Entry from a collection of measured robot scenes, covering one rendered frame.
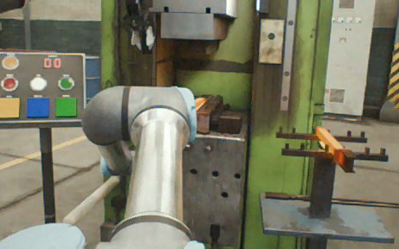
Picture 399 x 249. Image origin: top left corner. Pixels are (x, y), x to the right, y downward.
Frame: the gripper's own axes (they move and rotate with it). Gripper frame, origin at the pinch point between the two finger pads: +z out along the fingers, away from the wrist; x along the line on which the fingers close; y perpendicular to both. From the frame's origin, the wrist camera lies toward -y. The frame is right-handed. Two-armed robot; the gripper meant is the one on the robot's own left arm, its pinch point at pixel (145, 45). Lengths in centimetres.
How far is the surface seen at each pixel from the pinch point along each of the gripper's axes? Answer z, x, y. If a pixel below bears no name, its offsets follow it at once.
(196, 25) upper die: -0.6, 15.6, -15.2
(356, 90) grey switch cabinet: 303, 173, -427
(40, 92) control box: 15.0, -39.6, 11.8
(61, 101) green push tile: 18.1, -31.5, 12.3
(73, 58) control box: 9.2, -32.0, -4.1
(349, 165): 11, 66, 41
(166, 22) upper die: -1.5, 3.9, -15.7
